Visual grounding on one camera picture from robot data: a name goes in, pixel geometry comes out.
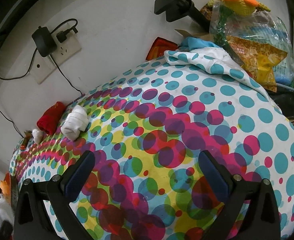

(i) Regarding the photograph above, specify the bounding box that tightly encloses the white sock pair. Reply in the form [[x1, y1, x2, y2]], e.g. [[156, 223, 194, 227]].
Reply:
[[0, 194, 14, 228]]

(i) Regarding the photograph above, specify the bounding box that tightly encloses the orange plush toy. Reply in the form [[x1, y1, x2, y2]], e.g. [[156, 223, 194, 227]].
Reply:
[[0, 172, 11, 204]]

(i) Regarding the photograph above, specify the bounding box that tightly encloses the red candy wrapper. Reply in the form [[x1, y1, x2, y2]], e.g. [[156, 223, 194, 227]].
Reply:
[[20, 137, 30, 151]]

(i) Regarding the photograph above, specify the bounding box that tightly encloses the small white sock ball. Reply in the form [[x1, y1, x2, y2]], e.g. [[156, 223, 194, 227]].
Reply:
[[32, 128, 44, 145]]

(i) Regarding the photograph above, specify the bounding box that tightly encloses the red rolled sock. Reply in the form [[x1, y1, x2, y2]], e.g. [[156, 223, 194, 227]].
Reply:
[[36, 101, 66, 135]]

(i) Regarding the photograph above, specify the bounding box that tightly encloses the colourful polka dot bedsheet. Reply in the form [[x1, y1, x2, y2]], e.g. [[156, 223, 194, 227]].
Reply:
[[9, 48, 294, 239]]

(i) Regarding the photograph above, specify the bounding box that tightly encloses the clear plastic bag of snacks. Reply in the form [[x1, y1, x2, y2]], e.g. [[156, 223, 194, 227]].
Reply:
[[209, 2, 294, 92]]

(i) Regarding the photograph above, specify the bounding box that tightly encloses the black power adapter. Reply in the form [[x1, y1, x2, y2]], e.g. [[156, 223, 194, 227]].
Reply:
[[31, 26, 57, 57]]

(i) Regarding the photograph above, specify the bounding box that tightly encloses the red envelope packet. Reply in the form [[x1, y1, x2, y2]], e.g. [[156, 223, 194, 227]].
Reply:
[[146, 37, 178, 61]]

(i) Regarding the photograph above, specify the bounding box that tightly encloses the yellow crochet duck toy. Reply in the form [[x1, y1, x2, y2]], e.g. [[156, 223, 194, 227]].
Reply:
[[207, 0, 271, 17]]

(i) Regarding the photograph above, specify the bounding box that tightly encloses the thin black wall cable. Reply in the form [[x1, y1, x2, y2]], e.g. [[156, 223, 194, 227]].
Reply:
[[0, 82, 25, 138]]

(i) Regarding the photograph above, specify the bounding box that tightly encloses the white wall socket plate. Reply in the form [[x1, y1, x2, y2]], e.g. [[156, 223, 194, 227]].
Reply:
[[30, 22, 81, 84]]

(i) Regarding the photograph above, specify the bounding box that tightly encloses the black plug with cable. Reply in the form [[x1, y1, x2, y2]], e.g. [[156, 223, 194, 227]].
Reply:
[[50, 18, 78, 43]]

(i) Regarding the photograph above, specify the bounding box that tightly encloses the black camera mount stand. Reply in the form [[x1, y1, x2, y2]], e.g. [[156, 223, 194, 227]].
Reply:
[[154, 0, 210, 32]]

